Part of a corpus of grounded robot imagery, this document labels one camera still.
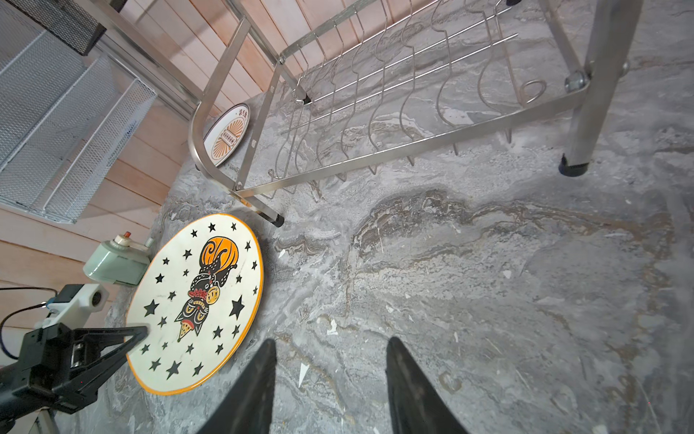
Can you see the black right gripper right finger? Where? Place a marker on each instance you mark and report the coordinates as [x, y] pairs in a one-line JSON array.
[[415, 406]]

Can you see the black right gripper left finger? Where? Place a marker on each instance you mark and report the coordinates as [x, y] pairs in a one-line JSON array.
[[248, 407]]

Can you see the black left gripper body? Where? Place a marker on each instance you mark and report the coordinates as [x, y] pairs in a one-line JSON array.
[[43, 363]]

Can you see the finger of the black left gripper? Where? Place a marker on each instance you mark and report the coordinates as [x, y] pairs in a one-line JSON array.
[[88, 357]]

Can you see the cream plate stars cartoon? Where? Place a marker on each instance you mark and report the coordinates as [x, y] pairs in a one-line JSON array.
[[198, 300]]

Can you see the small orange sunburst plate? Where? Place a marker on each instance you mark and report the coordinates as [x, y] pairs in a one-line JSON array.
[[226, 133]]

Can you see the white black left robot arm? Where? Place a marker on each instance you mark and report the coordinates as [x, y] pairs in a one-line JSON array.
[[12, 407]]

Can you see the stainless steel dish rack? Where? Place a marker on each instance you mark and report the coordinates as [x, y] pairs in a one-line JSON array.
[[444, 74]]

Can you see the pale green ceramic bottle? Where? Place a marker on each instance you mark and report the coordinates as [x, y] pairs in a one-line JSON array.
[[120, 261]]

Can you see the black mesh basket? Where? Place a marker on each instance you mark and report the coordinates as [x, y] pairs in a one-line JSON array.
[[64, 19]]

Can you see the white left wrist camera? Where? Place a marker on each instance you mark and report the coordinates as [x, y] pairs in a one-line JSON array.
[[74, 305]]

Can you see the white wire mesh shelf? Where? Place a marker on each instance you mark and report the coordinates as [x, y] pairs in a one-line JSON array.
[[65, 119]]

